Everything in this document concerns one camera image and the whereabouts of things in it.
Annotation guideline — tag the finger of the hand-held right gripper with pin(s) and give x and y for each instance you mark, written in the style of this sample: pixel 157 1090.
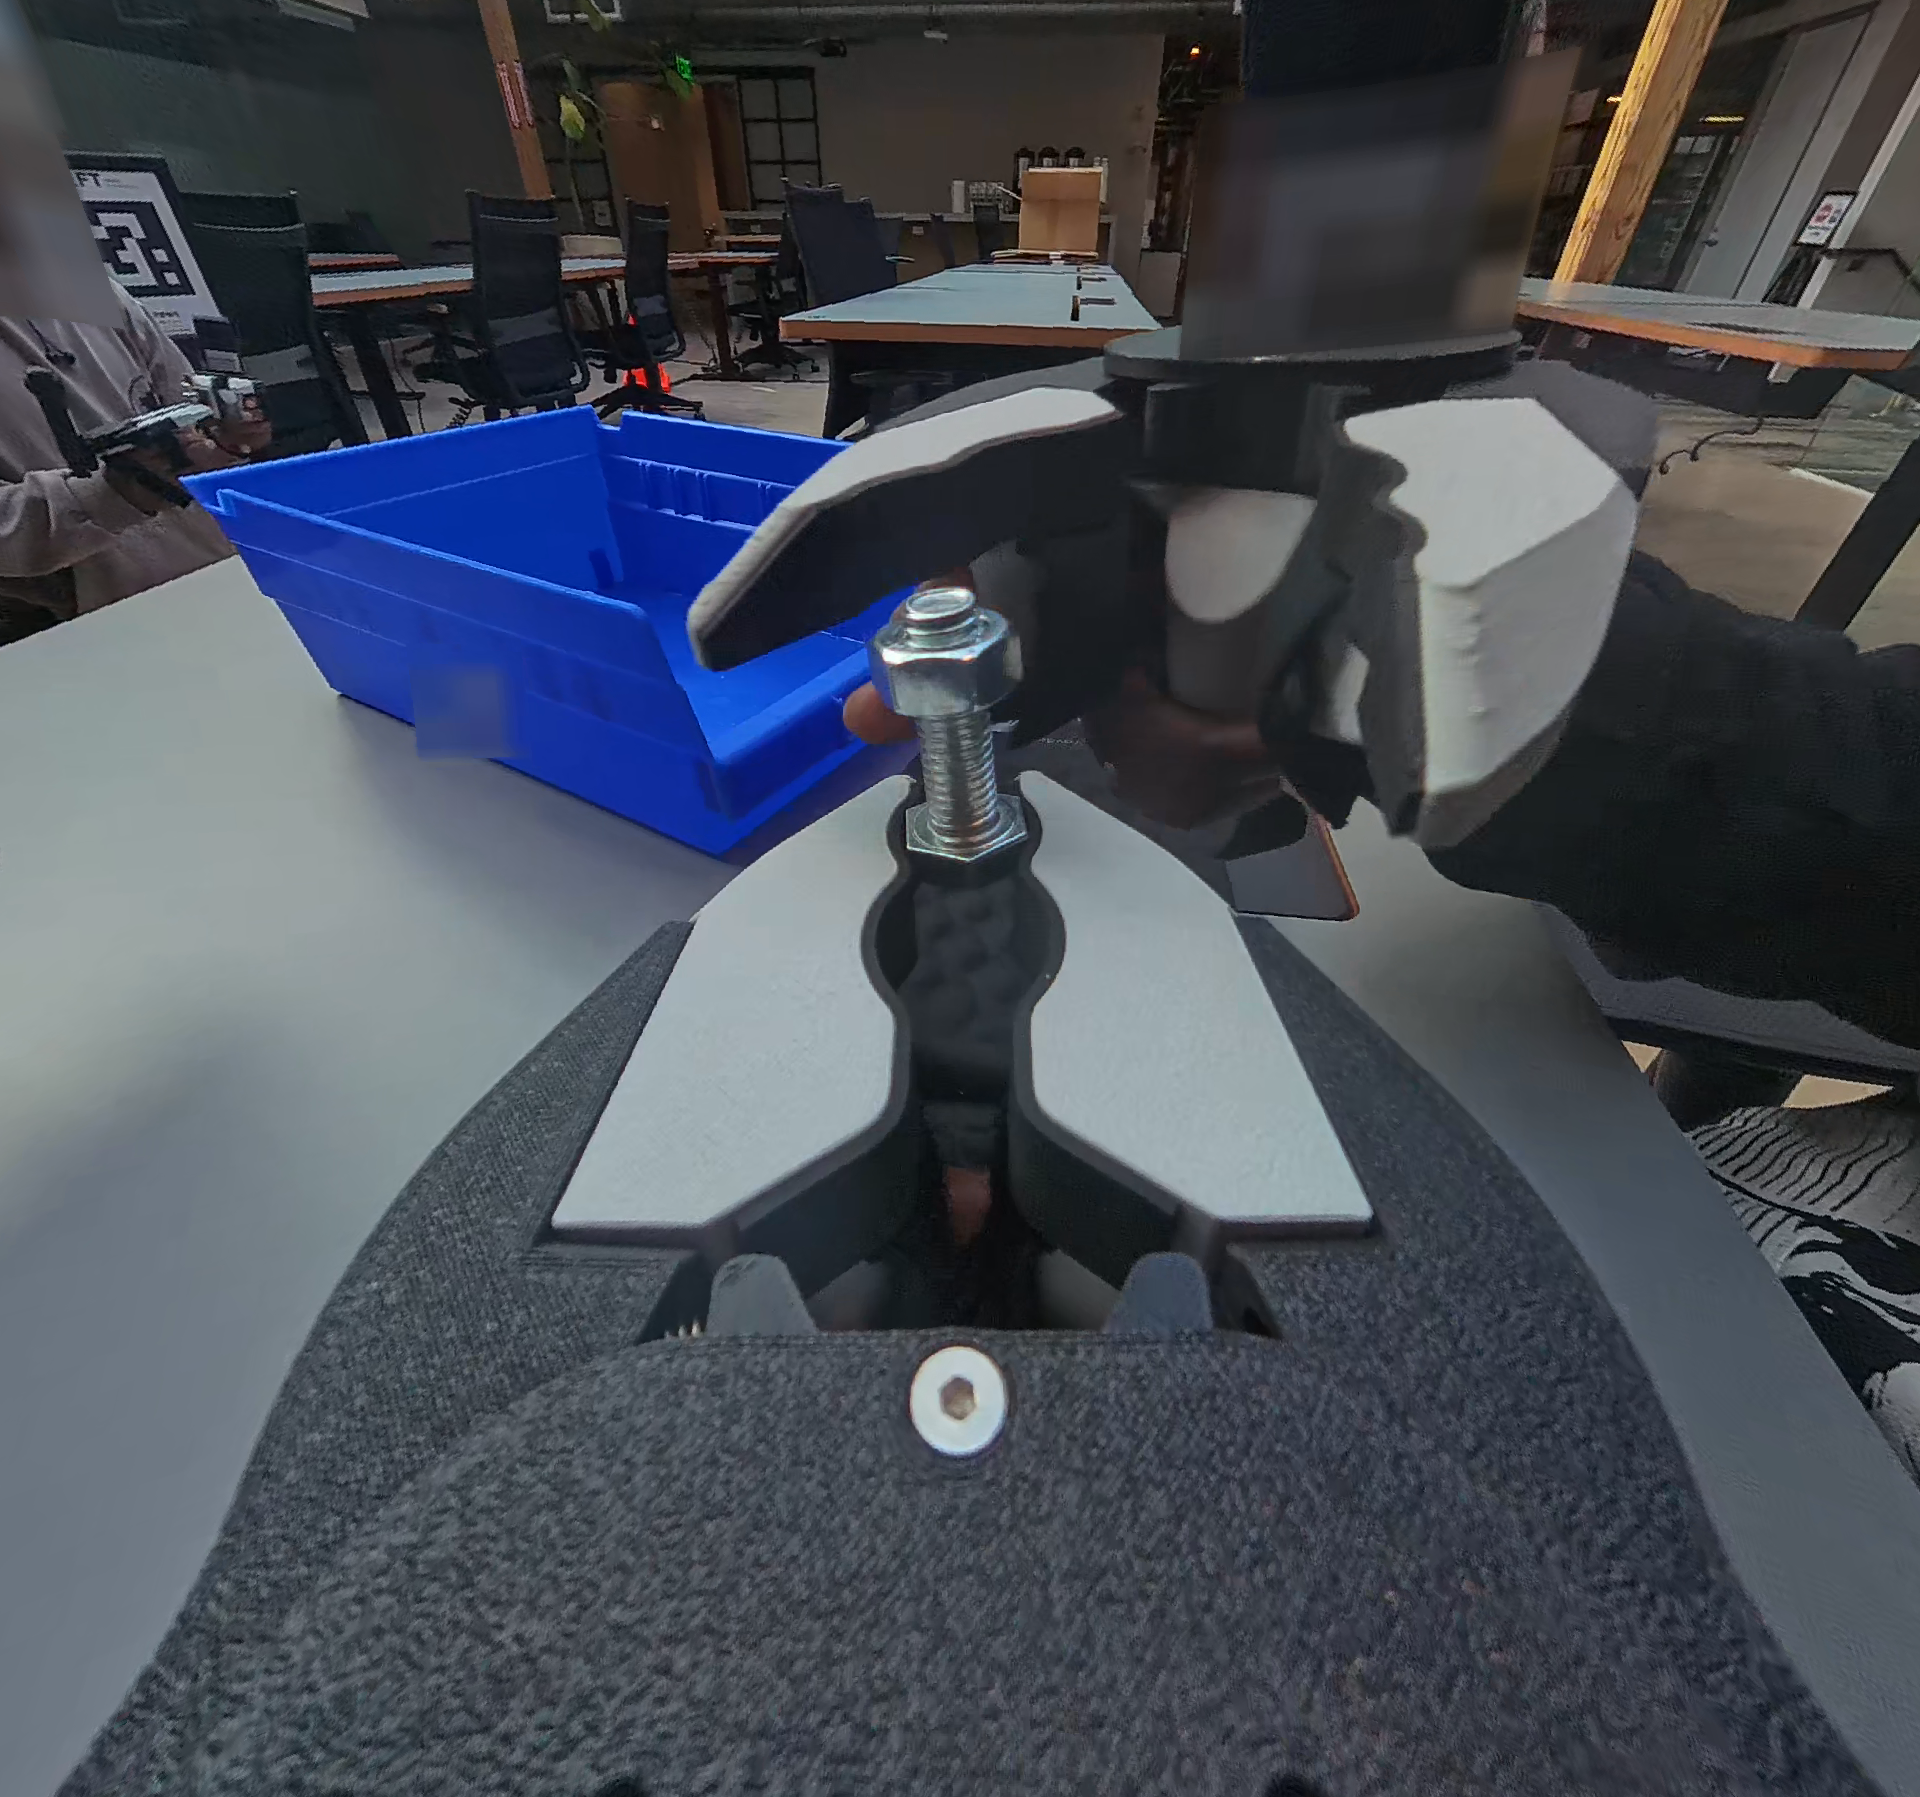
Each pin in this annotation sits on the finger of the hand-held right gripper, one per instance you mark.
pixel 1501 583
pixel 930 477

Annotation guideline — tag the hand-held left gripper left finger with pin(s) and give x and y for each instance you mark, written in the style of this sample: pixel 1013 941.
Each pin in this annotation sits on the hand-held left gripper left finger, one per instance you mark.
pixel 719 1047

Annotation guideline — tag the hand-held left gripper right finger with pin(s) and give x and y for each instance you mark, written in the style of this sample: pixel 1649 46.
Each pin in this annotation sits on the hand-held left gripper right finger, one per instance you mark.
pixel 1185 1047

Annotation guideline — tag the silver hex nut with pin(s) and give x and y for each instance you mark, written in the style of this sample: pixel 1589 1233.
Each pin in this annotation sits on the silver hex nut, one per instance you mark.
pixel 946 679

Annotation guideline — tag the silver hex bolt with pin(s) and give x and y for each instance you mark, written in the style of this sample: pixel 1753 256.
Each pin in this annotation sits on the silver hex bolt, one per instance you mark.
pixel 951 791

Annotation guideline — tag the blue plastic bin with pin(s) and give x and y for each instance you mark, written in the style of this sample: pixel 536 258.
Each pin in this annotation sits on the blue plastic bin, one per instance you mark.
pixel 375 583

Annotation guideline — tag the person's left hand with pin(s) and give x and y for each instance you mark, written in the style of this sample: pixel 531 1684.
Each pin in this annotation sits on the person's left hand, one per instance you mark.
pixel 966 1198

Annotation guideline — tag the person's right hand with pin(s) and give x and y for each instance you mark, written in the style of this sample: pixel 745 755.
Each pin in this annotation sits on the person's right hand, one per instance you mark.
pixel 1185 763

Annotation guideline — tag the grey background desk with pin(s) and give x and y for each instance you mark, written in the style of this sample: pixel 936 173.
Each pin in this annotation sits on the grey background desk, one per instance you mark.
pixel 1695 313
pixel 960 304

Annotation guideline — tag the black honeycomb wrist pad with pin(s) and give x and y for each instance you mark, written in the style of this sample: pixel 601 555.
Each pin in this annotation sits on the black honeycomb wrist pad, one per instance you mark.
pixel 966 987

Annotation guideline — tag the black office chair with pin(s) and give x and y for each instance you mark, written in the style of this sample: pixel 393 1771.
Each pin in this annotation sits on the black office chair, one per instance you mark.
pixel 518 284
pixel 648 274
pixel 256 297
pixel 834 245
pixel 1770 1033

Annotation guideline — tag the brown cardboard box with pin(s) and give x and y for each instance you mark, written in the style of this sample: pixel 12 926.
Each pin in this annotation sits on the brown cardboard box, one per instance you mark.
pixel 1059 207

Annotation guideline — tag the black white patterned pants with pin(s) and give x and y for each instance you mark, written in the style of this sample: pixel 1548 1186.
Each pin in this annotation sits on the black white patterned pants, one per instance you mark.
pixel 1830 1226

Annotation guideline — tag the black white marker sign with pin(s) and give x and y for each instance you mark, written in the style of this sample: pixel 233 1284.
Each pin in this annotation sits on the black white marker sign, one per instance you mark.
pixel 136 245

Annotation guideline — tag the wooden support post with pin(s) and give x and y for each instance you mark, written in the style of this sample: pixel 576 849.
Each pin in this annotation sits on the wooden support post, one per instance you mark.
pixel 1665 87

